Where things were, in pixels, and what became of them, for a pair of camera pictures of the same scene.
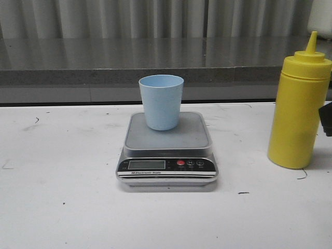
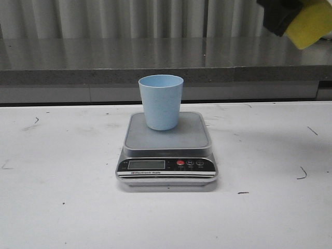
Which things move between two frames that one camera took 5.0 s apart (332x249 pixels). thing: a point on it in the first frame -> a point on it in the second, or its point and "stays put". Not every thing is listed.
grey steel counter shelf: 107,70 stays put
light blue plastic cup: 162,96 stays put
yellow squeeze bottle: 300,101 -> 313,21
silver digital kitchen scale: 180,157 stays put
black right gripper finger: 325,114 -> 278,14
